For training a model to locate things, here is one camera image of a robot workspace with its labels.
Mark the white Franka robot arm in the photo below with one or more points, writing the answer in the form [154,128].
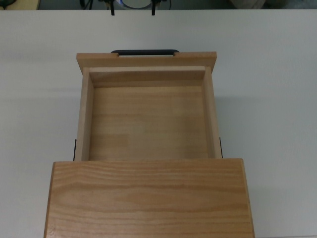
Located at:
[136,3]

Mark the wooden drawer cabinet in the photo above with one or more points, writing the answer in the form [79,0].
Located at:
[148,198]

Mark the beige background object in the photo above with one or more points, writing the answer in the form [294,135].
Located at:
[247,3]

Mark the tan wooden board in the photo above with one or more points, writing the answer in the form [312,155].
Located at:
[19,4]

